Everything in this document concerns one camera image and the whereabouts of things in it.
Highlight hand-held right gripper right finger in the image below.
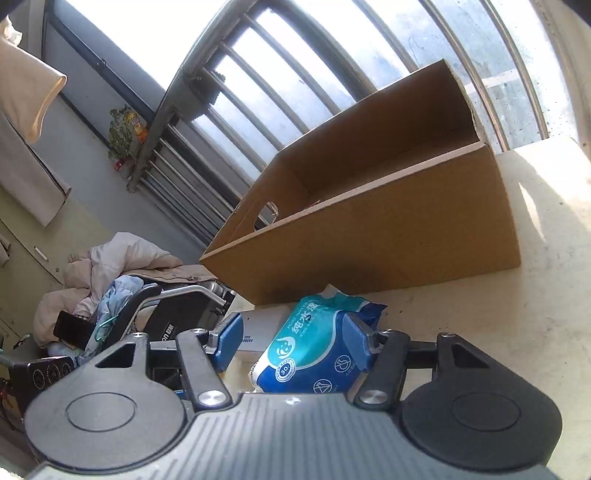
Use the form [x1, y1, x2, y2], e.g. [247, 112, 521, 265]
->
[342, 313, 492, 409]

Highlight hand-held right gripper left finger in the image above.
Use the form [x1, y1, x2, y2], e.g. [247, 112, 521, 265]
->
[95, 313, 244, 411]

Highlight blue wet wipes packet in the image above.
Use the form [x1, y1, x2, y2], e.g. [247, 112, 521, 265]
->
[249, 284, 389, 395]

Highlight brown cardboard box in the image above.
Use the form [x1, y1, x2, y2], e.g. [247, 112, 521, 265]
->
[199, 58, 522, 306]

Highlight small white box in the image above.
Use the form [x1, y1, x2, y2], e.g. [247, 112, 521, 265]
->
[233, 305, 298, 366]

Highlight black folded wheelchair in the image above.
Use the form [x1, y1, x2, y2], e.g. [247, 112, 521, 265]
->
[97, 276, 241, 370]

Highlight green clothes hanger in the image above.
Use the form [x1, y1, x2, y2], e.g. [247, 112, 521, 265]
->
[89, 295, 155, 346]

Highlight pale cabinet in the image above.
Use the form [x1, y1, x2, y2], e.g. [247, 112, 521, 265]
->
[0, 182, 90, 344]

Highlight light blue garment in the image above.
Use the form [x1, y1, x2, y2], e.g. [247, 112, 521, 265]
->
[48, 274, 158, 366]

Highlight pile of clothes and jackets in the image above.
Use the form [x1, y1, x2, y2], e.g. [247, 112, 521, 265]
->
[33, 232, 219, 349]

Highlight bag of green vegetables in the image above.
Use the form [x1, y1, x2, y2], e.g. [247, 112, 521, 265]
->
[107, 104, 149, 163]

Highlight metal window railing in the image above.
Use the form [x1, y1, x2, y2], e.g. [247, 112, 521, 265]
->
[126, 0, 557, 247]

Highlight hanging cream garment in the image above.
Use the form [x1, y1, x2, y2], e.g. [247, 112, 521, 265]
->
[0, 15, 68, 145]

